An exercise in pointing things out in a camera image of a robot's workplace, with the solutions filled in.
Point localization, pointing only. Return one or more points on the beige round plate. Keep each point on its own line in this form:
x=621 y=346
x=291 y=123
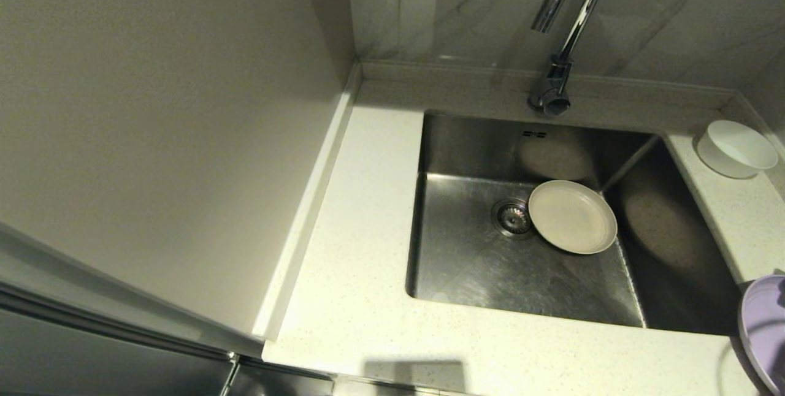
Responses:
x=573 y=217

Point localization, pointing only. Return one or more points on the round metal drain strainer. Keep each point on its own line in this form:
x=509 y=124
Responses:
x=510 y=217

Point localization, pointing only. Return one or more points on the beige cabinet side panel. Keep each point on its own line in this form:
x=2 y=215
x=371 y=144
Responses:
x=153 y=126

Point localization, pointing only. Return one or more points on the grey cabinet door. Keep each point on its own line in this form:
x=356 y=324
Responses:
x=92 y=353

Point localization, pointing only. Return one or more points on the white round cup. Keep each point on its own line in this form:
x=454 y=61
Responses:
x=736 y=148

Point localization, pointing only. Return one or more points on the chrome gooseneck faucet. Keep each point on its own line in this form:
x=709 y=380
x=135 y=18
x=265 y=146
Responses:
x=555 y=86

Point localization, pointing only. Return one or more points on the purple round plate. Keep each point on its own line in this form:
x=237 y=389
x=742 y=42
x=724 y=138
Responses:
x=766 y=335

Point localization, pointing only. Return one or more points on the stainless steel sink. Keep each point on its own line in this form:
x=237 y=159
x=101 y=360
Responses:
x=478 y=273

